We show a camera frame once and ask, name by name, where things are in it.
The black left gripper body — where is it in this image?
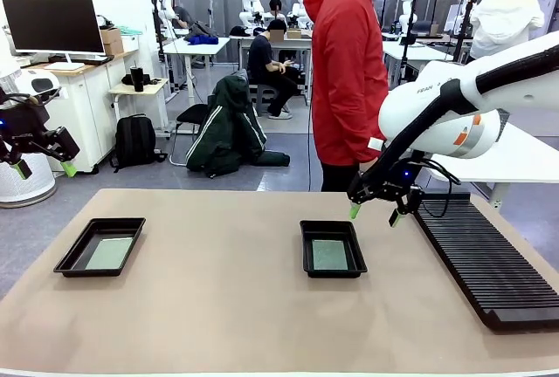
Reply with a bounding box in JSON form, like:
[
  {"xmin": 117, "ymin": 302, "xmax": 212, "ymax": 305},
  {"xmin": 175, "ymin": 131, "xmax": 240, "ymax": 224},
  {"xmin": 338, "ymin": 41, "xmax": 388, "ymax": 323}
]
[{"xmin": 0, "ymin": 104, "xmax": 52, "ymax": 163}]

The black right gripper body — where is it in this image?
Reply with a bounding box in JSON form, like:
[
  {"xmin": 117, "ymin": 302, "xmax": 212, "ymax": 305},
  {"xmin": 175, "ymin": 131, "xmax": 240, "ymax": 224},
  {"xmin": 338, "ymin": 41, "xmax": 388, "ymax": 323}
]
[{"xmin": 355, "ymin": 161, "xmax": 427, "ymax": 202}]

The green perforated circuit board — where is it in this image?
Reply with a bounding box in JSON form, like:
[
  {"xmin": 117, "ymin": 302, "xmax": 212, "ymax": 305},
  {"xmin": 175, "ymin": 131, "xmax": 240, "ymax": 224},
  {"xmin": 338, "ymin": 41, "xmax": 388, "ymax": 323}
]
[
  {"xmin": 85, "ymin": 236, "xmax": 135, "ymax": 271},
  {"xmin": 311, "ymin": 239, "xmax": 353, "ymax": 271}
]

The black plastic ESD tray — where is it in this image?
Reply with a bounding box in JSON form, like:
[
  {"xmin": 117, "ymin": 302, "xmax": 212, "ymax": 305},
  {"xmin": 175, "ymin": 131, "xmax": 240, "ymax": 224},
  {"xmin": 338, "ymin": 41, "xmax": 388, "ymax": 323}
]
[
  {"xmin": 52, "ymin": 217, "xmax": 147, "ymax": 278},
  {"xmin": 299, "ymin": 219, "xmax": 369, "ymax": 279}
]

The white air purifier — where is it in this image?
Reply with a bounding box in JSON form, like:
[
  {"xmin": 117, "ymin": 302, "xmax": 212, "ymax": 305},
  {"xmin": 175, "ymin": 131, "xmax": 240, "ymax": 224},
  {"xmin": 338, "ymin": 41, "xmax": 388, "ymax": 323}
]
[{"xmin": 0, "ymin": 69, "xmax": 58, "ymax": 209}]

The white cabinet desk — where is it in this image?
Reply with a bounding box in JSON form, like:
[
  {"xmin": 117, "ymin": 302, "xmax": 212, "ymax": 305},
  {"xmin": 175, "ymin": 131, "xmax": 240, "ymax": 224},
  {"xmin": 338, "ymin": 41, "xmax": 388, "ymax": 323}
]
[{"xmin": 17, "ymin": 49, "xmax": 141, "ymax": 174}]

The black backpack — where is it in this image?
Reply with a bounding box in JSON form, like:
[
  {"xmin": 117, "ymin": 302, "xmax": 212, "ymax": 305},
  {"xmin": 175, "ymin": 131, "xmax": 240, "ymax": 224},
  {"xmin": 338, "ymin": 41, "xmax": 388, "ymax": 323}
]
[{"xmin": 111, "ymin": 113, "xmax": 168, "ymax": 173}]

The black keyboard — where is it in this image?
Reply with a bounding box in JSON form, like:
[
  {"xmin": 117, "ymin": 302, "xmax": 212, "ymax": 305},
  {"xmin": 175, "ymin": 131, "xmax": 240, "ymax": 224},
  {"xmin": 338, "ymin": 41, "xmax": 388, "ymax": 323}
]
[{"xmin": 47, "ymin": 54, "xmax": 114, "ymax": 66}]

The black tumbler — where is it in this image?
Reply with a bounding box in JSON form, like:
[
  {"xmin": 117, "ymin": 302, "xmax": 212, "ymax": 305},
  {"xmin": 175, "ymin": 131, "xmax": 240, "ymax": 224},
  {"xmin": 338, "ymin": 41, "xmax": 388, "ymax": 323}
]
[{"xmin": 129, "ymin": 61, "xmax": 146, "ymax": 93}]

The small wooden side table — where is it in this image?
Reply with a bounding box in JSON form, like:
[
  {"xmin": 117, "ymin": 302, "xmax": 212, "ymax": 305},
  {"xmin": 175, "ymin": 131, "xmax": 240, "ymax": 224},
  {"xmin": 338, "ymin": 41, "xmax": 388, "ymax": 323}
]
[{"xmin": 107, "ymin": 78, "xmax": 172, "ymax": 141}]

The black slotted PCB rack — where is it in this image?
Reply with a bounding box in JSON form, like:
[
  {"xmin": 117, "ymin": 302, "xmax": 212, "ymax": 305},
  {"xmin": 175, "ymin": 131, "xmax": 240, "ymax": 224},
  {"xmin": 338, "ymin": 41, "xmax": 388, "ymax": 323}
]
[{"xmin": 412, "ymin": 192, "xmax": 559, "ymax": 333}]

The black computer monitor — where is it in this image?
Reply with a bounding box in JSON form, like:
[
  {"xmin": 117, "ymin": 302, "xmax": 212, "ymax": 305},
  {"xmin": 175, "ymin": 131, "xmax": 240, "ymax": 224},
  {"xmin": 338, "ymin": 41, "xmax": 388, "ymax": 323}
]
[{"xmin": 2, "ymin": 0, "xmax": 106, "ymax": 72}]

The white side table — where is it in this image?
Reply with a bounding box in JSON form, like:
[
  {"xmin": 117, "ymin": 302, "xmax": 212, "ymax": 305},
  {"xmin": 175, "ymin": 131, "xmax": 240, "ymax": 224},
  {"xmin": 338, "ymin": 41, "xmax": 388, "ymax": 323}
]
[{"xmin": 426, "ymin": 121, "xmax": 559, "ymax": 209}]

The brown cardboard box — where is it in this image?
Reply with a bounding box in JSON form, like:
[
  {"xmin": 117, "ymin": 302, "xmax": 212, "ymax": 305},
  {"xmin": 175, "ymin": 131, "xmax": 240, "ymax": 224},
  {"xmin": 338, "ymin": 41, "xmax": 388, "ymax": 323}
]
[{"xmin": 99, "ymin": 26, "xmax": 125, "ymax": 56}]

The person in red jacket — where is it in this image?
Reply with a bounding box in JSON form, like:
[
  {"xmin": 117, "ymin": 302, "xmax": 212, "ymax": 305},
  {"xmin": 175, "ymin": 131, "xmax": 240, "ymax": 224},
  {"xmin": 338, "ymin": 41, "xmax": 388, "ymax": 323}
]
[{"xmin": 302, "ymin": 0, "xmax": 390, "ymax": 193}]

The white storage box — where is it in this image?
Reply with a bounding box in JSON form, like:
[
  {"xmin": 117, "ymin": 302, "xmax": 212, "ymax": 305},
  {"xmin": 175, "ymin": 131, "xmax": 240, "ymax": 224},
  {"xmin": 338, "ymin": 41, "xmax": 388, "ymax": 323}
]
[{"xmin": 120, "ymin": 30, "xmax": 143, "ymax": 53}]

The black folding chair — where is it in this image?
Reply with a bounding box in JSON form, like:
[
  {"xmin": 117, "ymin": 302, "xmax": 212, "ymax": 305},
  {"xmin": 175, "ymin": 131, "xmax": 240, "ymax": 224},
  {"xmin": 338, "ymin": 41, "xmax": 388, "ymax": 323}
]
[{"xmin": 169, "ymin": 103, "xmax": 210, "ymax": 167}]

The grey plastic stool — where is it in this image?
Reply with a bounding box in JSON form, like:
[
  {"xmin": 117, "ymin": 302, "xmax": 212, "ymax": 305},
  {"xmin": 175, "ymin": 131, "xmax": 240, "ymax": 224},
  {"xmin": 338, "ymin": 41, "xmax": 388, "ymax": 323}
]
[{"xmin": 255, "ymin": 84, "xmax": 283, "ymax": 117}]

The dark green jacket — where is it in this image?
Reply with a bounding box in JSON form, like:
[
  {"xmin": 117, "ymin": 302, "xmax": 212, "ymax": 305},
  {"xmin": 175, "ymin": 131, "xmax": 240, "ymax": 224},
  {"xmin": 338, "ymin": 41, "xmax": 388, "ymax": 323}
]
[{"xmin": 185, "ymin": 74, "xmax": 292, "ymax": 179}]

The white background table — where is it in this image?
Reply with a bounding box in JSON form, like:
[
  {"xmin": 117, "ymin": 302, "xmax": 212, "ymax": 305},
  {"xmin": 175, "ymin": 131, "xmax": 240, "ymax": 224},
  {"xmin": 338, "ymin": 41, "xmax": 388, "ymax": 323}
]
[
  {"xmin": 162, "ymin": 36, "xmax": 231, "ymax": 94},
  {"xmin": 238, "ymin": 34, "xmax": 314, "ymax": 106}
]

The seated person in black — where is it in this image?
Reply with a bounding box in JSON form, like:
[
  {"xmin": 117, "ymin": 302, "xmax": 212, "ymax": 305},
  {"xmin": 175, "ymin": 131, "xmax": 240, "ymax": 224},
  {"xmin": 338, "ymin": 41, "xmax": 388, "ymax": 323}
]
[{"xmin": 246, "ymin": 18, "xmax": 302, "ymax": 120}]

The black tripod stand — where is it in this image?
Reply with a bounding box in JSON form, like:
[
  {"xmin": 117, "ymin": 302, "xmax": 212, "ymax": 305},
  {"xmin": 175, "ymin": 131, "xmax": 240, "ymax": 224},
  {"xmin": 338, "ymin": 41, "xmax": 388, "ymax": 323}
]
[{"xmin": 453, "ymin": 0, "xmax": 478, "ymax": 64}]

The person in white coat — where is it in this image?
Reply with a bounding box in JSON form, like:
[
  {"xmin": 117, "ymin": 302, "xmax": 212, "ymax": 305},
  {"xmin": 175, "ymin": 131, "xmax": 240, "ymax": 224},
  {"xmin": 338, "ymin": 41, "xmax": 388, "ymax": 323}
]
[{"xmin": 469, "ymin": 0, "xmax": 546, "ymax": 62}]

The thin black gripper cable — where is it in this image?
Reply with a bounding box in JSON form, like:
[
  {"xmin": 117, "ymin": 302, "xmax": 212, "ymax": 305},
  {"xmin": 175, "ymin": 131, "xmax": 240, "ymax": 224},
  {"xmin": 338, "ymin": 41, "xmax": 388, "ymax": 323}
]
[{"xmin": 418, "ymin": 158, "xmax": 462, "ymax": 220}]

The black corrugated cable sleeve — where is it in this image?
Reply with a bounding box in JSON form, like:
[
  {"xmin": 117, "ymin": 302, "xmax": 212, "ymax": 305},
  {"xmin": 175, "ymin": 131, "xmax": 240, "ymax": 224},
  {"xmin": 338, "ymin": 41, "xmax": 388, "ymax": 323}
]
[{"xmin": 348, "ymin": 43, "xmax": 559, "ymax": 202}]

